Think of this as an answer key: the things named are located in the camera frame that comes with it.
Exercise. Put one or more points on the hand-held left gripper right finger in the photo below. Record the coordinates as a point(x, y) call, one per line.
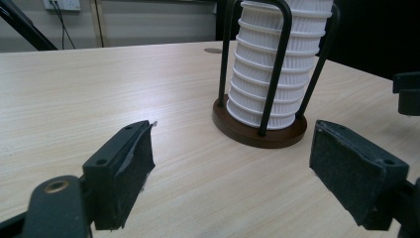
point(356, 172)

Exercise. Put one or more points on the stack of white paper cups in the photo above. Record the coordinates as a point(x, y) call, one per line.
point(254, 76)

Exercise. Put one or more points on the white wall socket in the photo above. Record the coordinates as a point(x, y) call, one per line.
point(64, 4)

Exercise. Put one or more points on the round grey table grommet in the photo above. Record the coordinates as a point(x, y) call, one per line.
point(213, 50)

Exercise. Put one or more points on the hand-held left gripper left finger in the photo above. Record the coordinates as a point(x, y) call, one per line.
point(109, 178)

